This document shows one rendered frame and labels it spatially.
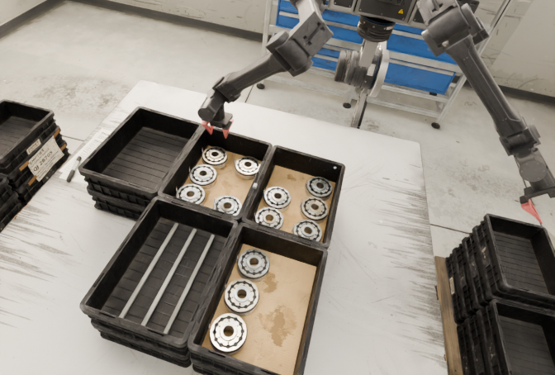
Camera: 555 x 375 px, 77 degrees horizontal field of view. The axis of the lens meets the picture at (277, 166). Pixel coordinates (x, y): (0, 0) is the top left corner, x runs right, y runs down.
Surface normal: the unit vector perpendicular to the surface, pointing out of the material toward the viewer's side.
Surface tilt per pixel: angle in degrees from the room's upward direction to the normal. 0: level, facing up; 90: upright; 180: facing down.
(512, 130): 88
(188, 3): 90
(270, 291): 0
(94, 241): 0
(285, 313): 0
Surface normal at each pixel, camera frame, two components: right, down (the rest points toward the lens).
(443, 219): 0.12, -0.69
